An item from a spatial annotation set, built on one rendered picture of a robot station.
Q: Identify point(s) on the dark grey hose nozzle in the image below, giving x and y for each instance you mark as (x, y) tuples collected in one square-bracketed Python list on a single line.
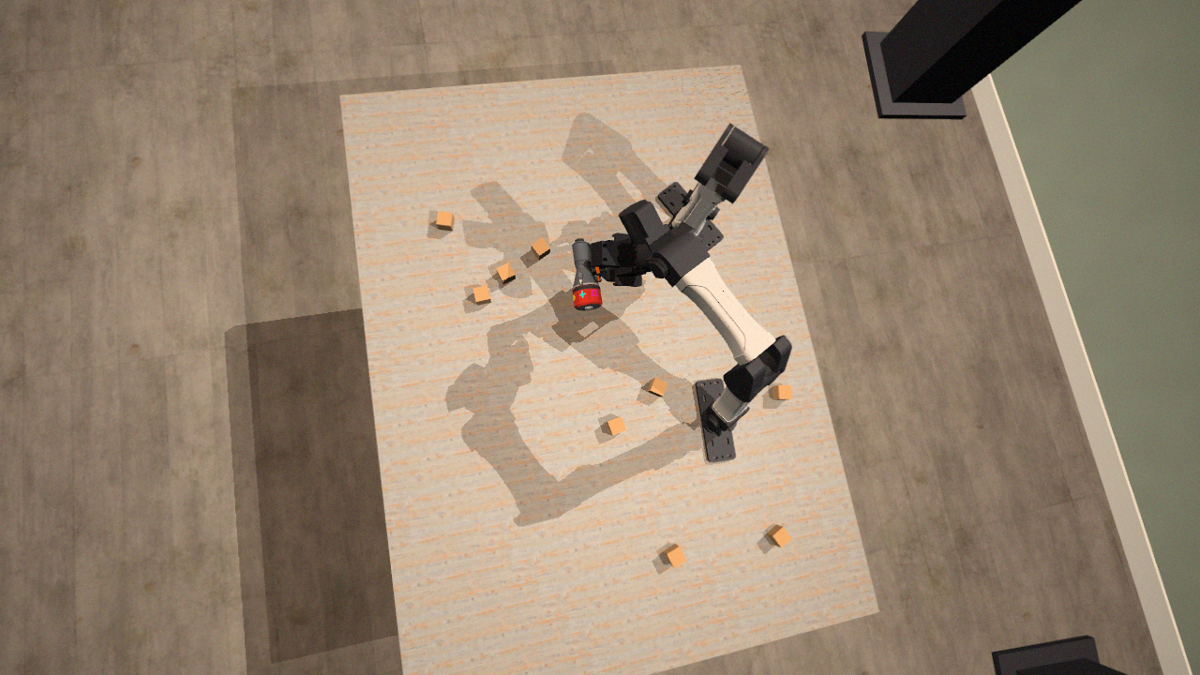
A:
[(586, 290)]

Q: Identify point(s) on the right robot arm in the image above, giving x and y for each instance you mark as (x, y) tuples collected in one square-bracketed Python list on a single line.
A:
[(715, 185)]

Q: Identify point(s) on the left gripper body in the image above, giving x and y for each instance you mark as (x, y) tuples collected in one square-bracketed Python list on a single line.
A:
[(634, 281)]

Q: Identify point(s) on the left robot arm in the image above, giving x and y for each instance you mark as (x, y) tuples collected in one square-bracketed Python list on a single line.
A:
[(685, 263)]

